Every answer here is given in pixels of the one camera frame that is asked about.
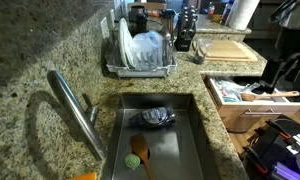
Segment steel drawer handle bar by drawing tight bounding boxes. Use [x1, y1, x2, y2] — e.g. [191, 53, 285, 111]
[244, 108, 283, 117]

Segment white paper towel roll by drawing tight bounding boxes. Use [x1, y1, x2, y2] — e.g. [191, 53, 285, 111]
[226, 0, 261, 31]

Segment white plate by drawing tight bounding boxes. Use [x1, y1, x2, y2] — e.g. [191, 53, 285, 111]
[118, 17, 136, 70]

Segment stainless steel sink basin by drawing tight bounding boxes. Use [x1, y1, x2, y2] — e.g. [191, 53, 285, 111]
[100, 92, 222, 180]

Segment stainless steel tap spout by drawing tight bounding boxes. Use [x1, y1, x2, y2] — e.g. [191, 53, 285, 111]
[45, 69, 108, 162]

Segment black robot cart with clamps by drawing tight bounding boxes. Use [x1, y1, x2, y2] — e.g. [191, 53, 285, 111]
[239, 114, 300, 180]

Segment small wooden cutting board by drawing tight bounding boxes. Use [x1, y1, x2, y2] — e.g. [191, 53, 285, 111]
[205, 39, 251, 60]

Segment green spiky scrubber ball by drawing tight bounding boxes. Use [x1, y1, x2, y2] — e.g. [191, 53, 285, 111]
[124, 152, 142, 171]

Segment wooden kitchen drawer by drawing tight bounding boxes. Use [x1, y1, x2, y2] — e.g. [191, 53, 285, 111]
[202, 74, 300, 133]

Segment clear plastic container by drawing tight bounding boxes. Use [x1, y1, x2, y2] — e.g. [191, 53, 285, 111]
[131, 30, 165, 71]

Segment orange sponge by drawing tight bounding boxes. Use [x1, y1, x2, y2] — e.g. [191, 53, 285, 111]
[67, 171, 98, 180]

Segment wooden spoon with wide bowl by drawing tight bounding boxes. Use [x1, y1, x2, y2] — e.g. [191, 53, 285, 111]
[128, 132, 157, 180]

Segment blue glass dish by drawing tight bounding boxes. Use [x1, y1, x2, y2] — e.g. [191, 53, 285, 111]
[127, 106, 176, 130]

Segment grey dish rack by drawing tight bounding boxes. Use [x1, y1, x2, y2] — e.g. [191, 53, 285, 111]
[104, 29, 178, 79]

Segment black drinking bottle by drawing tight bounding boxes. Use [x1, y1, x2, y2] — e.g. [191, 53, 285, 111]
[128, 4, 150, 36]

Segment steel tap lever handle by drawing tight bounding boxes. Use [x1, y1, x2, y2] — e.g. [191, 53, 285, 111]
[81, 92, 101, 127]

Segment steel cutlery bunch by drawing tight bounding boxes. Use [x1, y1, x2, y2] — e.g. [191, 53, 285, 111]
[161, 8, 178, 66]

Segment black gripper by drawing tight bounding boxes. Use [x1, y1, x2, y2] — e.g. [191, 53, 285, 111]
[260, 27, 300, 92]

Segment large wooden cutting board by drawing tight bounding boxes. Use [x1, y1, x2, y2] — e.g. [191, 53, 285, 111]
[192, 39, 259, 63]

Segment clear plastic bag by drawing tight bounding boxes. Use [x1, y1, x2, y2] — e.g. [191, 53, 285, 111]
[215, 77, 262, 102]

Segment clear glass jar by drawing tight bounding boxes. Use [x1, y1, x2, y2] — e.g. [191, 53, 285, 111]
[192, 37, 213, 65]

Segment black knife block with knives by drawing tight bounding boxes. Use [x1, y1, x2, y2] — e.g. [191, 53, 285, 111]
[173, 4, 199, 52]

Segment white wall outlet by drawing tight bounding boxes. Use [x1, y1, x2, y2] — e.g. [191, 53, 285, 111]
[100, 16, 111, 40]

